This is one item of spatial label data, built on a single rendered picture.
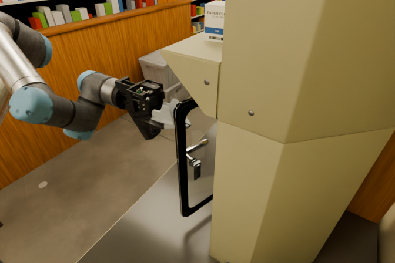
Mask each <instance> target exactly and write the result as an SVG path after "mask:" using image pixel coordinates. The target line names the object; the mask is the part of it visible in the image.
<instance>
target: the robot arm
mask: <svg viewBox="0 0 395 263"><path fill-rule="evenodd" d="M52 52H53V50H52V44H51V42H50V41H49V39H48V38H47V37H45V36H43V35H42V34H41V33H40V32H38V31H36V30H34V29H32V28H30V27H28V26H26V25H25V24H23V23H22V22H20V21H18V20H16V19H14V18H13V17H11V16H10V15H8V14H6V13H4V12H1V11H0V126H1V124H2V122H3V120H4V118H5V116H6V114H7V112H8V110H9V111H10V113H11V115H12V116H13V117H14V118H16V119H17V120H21V121H25V122H28V123H30V124H42V125H47V126H53V127H58V128H62V129H64V130H63V132H64V133H65V134H66V135H67V136H69V137H72V138H74V139H79V140H83V141H87V140H90V139H91V137H92V135H93V133H94V131H95V130H96V129H97V125H98V123H99V121H100V119H101V116H102V114H103V111H104V109H105V107H106V105H107V104H108V105H111V106H113V107H115V108H120V109H123V110H124V109H126V110H127V111H128V113H129V114H130V116H131V118H132V119H133V121H134V122H135V124H136V125H137V127H138V129H139V130H140V132H141V133H142V135H143V137H144V138H145V140H152V139H154V138H155V137H156V136H157V135H158V134H159V133H160V132H161V129H175V124H174V116H173V111H174V108H175V106H176V105H177V104H178V103H179V101H178V99H175V98H173V99H172V101H171V103H170V104H169V103H166V102H164V103H163V99H164V98H165V93H164V91H163V84H162V83H159V82H156V81H153V80H149V79H146V80H144V81H140V82H138V83H133V82H130V78H129V77H128V76H124V77H123V78H121V79H117V78H114V77H111V76H108V75H105V74H104V73H101V72H96V71H92V70H88V71H85V72H83V73H81V74H80V76H79V77H78V79H77V87H78V90H79V91H80V95H79V97H78V99H77V101H76V102H75V101H73V100H69V99H67V98H64V97H60V96H58V95H56V94H55V93H54V92H53V90H52V89H51V88H50V87H49V85H48V84H47V83H46V82H45V80H44V79H43V77H42V76H41V75H40V74H39V72H38V71H37V68H43V67H45V65H47V64H48V63H49V62H50V60H51V57H52ZM152 82H153V83H156V84H158V85H159V86H158V85H154V84H152ZM142 83H143V84H142ZM140 84H141V85H140Z"/></svg>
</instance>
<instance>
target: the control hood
mask: <svg viewBox="0 0 395 263"><path fill-rule="evenodd" d="M222 45H223V43H221V42H213V41H205V40H204V31H203V32H201V33H199V34H196V35H194V36H191V37H189V38H187V39H184V40H182V41H180V42H177V43H174V44H173V45H170V46H167V47H165V48H163V49H162V50H161V51H160V54H161V55H162V57H163V58H164V60H165V61H166V63H167V64H168V65H169V66H170V68H171V69H172V70H173V72H174V73H175V75H176V76H177V77H178V79H179V80H180V81H181V83H182V84H183V85H184V87H185V88H186V90H187V91H188V92H189V94H190V95H191V96H192V97H193V99H194V100H195V102H196V103H197V105H198V106H199V107H200V108H201V110H202V111H203V113H204V114H205V115H207V116H209V117H212V118H215V119H217V118H218V111H219V92H220V74H221V63H222Z"/></svg>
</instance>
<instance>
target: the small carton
mask: <svg viewBox="0 0 395 263"><path fill-rule="evenodd" d="M224 15H225V1H212V2H209V3H207V4H205V30H204V40H205V41H213V42H221V43H223V26H224Z"/></svg>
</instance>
